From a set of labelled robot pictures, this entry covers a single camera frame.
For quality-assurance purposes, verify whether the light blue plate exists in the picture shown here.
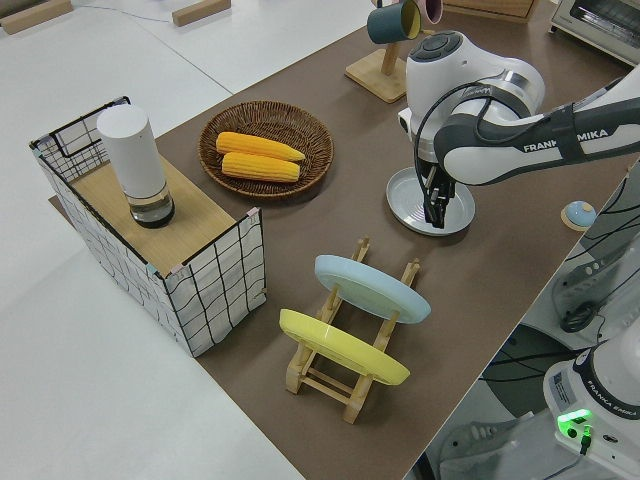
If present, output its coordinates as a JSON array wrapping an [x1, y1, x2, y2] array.
[[314, 254, 433, 326]]

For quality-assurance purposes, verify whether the large wooden box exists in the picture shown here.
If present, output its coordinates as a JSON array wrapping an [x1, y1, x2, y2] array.
[[441, 0, 542, 22]]

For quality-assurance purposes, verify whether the yellow corn cob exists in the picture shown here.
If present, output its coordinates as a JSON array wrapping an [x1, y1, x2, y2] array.
[[220, 151, 302, 184], [215, 130, 307, 163]]

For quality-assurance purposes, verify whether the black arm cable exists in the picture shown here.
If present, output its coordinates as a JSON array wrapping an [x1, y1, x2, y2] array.
[[412, 82, 506, 201]]

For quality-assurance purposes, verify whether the wooden plate rack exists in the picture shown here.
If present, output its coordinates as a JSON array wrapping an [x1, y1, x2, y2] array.
[[285, 236, 422, 426]]

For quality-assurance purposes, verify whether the pink mug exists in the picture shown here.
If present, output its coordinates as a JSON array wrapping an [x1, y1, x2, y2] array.
[[416, 0, 445, 26]]

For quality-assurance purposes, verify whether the wooden mug tree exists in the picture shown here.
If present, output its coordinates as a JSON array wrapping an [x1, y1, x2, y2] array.
[[344, 0, 437, 105]]

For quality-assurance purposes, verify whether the yellow plate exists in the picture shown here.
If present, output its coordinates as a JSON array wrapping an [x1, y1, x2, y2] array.
[[278, 308, 412, 387]]

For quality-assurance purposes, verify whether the wooden block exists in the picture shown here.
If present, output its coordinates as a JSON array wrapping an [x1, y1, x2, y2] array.
[[171, 0, 237, 27], [0, 0, 74, 36]]

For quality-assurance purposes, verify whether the brown wicker basket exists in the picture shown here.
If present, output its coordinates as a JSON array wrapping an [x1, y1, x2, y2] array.
[[198, 100, 336, 201]]

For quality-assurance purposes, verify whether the blue service bell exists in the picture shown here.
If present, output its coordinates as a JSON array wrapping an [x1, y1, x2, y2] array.
[[560, 199, 597, 233]]

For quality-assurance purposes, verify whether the brown table mat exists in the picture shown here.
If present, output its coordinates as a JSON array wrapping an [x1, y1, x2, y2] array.
[[47, 19, 640, 480]]

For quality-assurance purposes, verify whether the black base cable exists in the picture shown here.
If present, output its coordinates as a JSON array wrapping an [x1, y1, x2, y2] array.
[[558, 298, 610, 334]]

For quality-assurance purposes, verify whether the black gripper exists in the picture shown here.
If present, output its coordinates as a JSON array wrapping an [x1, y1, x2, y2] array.
[[416, 158, 457, 230]]

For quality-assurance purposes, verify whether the white cylindrical bottle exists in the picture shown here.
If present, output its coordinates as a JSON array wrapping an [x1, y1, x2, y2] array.
[[95, 104, 177, 230]]

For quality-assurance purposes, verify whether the white toaster oven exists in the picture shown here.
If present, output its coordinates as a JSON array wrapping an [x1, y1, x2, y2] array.
[[546, 0, 640, 67]]

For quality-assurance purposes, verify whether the gray plate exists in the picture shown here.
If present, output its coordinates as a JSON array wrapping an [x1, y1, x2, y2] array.
[[385, 166, 476, 238]]

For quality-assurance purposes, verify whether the dark blue mug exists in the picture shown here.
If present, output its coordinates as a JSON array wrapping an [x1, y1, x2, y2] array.
[[366, 0, 424, 44]]

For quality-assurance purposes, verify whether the wire grid box with shelf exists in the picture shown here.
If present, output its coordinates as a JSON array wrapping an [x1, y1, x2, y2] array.
[[29, 96, 266, 359]]

